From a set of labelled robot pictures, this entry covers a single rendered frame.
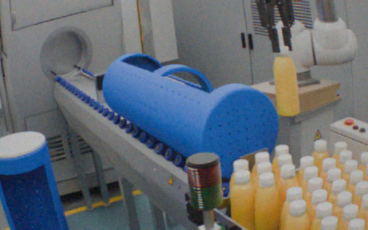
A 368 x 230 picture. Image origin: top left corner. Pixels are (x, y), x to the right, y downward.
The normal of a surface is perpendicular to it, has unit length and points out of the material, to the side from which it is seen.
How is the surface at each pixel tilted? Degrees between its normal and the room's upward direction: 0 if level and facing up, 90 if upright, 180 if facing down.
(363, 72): 90
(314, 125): 90
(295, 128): 90
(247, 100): 90
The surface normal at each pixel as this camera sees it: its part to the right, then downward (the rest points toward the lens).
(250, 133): 0.46, 0.22
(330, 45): -0.26, 0.48
